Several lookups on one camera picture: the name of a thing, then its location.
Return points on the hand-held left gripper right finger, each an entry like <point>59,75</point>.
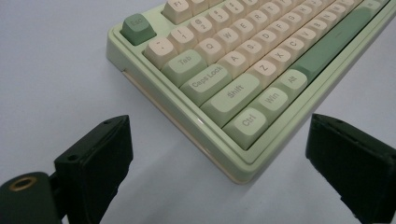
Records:
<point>358,168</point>

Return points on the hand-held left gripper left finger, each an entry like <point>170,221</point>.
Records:
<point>93,161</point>

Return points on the green and cream keyboard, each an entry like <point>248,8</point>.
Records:
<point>230,93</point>

